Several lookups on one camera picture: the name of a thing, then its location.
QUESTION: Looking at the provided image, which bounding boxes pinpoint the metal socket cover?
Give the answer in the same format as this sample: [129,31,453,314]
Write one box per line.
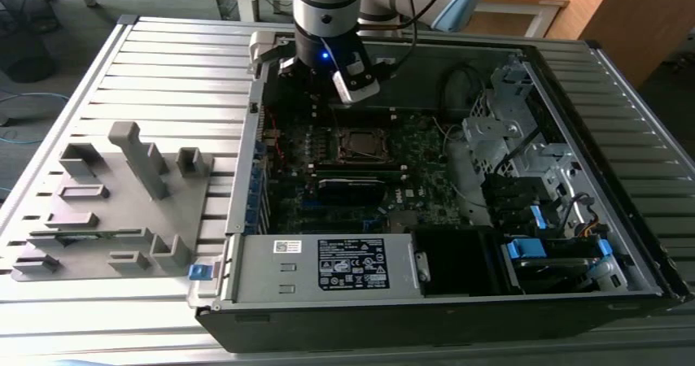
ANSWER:
[336,129,390,163]

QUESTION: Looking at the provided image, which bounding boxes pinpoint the silver CPU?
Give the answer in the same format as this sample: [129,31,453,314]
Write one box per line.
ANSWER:
[345,131,382,157]

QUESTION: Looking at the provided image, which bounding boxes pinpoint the CPU socket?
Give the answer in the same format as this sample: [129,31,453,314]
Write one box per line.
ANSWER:
[333,126,393,166]

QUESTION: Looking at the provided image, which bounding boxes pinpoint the green RAM stick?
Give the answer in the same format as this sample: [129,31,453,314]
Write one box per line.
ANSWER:
[29,228,145,248]
[313,161,405,176]

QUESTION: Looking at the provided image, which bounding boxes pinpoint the graphics card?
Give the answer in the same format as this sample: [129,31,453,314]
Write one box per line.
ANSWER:
[317,177,388,207]

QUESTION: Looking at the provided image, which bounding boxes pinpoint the green motherboard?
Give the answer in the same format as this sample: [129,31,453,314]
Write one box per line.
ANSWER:
[260,105,489,235]

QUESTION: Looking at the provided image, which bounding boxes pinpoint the silver metal drive cage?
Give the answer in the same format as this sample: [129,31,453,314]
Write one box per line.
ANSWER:
[460,54,585,204]

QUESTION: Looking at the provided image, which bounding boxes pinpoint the silver chipset heat sink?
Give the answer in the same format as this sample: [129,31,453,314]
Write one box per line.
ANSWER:
[388,211,418,232]

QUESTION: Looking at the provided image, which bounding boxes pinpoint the black waste bin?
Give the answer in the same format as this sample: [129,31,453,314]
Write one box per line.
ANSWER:
[0,32,59,85]

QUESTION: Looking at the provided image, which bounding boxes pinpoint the grey parts rack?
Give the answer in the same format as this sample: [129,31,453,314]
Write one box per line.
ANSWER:
[9,120,217,282]

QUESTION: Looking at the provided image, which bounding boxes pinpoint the grey power supply unit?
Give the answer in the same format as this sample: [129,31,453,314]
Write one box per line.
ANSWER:
[232,233,422,302]

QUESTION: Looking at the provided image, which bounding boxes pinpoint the blue plastic clip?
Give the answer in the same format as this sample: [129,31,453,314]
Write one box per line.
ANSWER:
[526,204,548,229]

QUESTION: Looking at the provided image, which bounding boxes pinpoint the wooden cabinet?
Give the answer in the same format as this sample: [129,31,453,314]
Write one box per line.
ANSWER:
[545,0,695,89]

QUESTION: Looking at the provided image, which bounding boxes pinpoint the hard disk in blue carrier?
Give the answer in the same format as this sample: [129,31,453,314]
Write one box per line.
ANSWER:
[501,237,614,296]

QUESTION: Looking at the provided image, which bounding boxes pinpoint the black PC case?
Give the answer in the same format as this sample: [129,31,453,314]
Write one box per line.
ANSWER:
[186,30,695,355]

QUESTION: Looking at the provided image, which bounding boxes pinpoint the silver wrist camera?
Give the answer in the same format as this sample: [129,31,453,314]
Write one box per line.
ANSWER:
[330,50,381,105]

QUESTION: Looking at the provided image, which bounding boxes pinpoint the black camera cable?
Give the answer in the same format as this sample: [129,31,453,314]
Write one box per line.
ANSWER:
[393,0,422,71]

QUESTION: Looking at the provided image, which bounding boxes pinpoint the thick black cable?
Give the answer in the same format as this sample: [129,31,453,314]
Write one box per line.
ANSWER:
[440,63,493,121]

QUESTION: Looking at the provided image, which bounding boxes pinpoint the blue network cable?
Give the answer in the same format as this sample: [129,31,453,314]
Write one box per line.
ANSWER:
[0,91,71,146]

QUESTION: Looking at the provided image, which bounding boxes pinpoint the multicoloured power wires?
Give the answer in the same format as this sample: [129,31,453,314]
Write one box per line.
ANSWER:
[574,215,609,239]

